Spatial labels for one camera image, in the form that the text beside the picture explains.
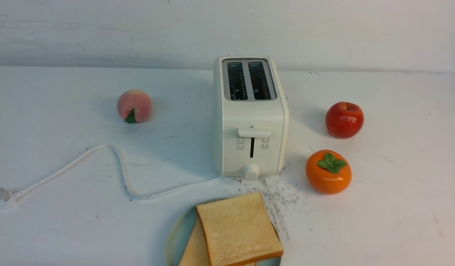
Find white two-slot toaster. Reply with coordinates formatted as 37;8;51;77
211;56;290;181

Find white toaster power cord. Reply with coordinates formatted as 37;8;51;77
0;144;228;210

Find light green round plate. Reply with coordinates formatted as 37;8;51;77
164;205;282;266

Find toast slice from slot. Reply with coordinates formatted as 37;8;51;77
179;215;261;266
196;192;284;266

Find pink toy peach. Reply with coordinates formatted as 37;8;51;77
116;89;153;123

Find orange toy persimmon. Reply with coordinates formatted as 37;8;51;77
305;150;352;195

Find red toy apple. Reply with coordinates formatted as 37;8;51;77
325;102;364;139

